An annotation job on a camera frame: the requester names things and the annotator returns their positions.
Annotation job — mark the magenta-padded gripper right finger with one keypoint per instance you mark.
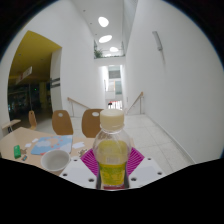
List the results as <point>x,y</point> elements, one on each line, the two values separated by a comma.
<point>144,170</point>

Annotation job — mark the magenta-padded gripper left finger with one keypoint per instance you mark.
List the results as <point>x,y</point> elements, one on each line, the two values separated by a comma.
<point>77,170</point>

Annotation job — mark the clear bottle with yellow drink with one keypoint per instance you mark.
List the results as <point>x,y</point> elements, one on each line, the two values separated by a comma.
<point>111,146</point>

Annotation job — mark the small metal key bunch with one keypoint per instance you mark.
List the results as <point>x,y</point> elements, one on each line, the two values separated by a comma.
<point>82,152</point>

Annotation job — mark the white grey cup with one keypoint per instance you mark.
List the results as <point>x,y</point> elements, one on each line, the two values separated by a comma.
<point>55,160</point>

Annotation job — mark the white paper scrap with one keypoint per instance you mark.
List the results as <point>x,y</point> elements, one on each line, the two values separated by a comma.
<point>35,140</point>
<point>78,145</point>
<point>28,145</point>

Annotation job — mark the light blue printed placemat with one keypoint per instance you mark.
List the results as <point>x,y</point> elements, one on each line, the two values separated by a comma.
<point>51,144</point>

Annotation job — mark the wooden chair with oval hole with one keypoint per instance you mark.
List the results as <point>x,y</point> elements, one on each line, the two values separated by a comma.
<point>62,125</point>
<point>90,125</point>
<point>32,120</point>

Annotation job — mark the small blue brown block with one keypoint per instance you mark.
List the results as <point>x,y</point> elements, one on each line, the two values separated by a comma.
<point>24,158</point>

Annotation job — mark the small green box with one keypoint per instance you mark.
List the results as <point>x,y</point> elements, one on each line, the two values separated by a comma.
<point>17,151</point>

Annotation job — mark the wooden stair handrail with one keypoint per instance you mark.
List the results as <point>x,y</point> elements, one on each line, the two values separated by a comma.
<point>77,103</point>
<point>136,101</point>

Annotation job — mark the small wooden side table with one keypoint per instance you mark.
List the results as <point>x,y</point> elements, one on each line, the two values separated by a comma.
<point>10,124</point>

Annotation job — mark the hanging white sign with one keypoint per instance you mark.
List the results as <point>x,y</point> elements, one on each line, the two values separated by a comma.
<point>24,75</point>

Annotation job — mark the green balcony plant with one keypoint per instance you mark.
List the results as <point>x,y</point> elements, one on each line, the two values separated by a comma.
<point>98,53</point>

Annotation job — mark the oval ceiling lights group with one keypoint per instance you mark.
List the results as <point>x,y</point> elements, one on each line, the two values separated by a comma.
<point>105,38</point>

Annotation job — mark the dark wall sign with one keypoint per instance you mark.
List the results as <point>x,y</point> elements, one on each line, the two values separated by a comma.
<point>55,83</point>

